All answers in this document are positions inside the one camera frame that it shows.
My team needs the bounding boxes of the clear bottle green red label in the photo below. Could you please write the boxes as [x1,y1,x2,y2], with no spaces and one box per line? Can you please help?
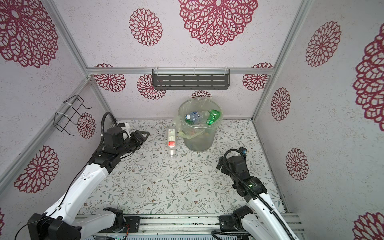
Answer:
[168,129,176,158]

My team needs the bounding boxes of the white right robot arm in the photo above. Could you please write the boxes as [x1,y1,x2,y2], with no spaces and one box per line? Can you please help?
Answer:
[217,149,298,240]

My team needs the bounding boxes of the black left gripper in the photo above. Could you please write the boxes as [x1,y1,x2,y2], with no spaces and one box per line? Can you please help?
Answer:
[117,130,150,157]

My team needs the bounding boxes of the crushed Pocari bottle blue label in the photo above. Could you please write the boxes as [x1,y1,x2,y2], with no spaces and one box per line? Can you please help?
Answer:
[185,111,210,124]

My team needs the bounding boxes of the green plastic bin liner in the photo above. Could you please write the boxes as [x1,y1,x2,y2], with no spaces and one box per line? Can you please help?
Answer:
[174,98,224,140]

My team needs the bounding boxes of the black wire wall rack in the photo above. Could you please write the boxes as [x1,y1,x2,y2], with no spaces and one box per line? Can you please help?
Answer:
[53,94,91,136]

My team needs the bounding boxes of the dark grey wall shelf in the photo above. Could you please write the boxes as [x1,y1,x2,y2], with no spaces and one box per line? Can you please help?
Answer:
[152,69,231,90]

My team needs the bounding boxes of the silver mesh waste bin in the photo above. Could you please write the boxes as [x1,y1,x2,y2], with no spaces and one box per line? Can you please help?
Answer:
[178,98,224,153]

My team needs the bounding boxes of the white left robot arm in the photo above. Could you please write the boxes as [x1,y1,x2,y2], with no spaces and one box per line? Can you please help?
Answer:
[27,127,150,240]

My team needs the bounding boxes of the green bottle yellow cap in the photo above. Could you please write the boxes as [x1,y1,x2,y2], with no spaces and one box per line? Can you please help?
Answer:
[186,120,195,126]
[206,110,222,126]

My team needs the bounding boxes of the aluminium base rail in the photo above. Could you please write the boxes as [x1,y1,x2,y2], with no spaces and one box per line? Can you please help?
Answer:
[53,212,306,236]

